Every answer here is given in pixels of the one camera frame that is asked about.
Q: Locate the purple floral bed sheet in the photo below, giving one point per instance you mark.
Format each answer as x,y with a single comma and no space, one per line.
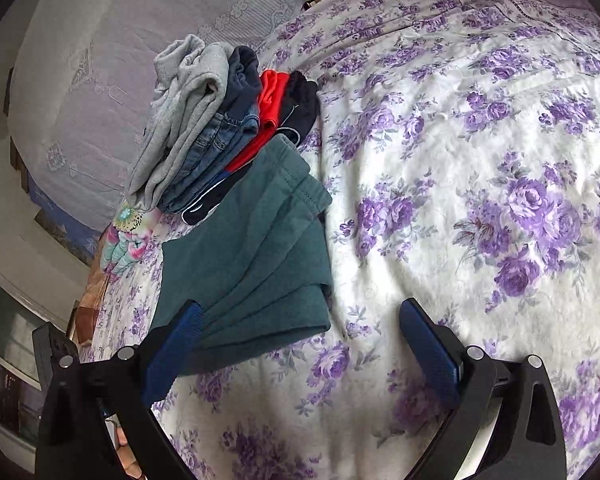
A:
430,160

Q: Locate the colourful floral cloth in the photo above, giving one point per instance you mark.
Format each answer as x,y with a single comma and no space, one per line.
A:
127,240

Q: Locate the grey lace headboard cover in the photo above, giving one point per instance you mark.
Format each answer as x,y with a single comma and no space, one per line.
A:
105,85

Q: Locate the green pants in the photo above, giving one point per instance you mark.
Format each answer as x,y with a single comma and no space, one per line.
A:
260,245

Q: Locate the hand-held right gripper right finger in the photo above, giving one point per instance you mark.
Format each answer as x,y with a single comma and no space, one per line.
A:
427,355

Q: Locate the brown cloth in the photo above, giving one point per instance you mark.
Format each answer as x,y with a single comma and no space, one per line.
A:
87,315

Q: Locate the blue patterned cloth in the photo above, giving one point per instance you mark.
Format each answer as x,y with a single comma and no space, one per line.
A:
60,215

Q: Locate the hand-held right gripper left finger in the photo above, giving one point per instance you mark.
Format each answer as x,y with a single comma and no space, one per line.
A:
175,350

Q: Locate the folded blue jeans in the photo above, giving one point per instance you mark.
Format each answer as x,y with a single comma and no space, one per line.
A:
235,125

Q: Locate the person's left hand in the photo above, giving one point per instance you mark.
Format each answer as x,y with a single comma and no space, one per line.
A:
130,460

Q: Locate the folded red pants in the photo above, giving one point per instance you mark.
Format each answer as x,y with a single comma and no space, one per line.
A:
272,95

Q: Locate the dark glass cabinet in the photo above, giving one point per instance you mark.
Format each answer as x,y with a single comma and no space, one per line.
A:
10,360

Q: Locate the folded grey pants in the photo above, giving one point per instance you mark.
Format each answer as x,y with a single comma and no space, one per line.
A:
190,110

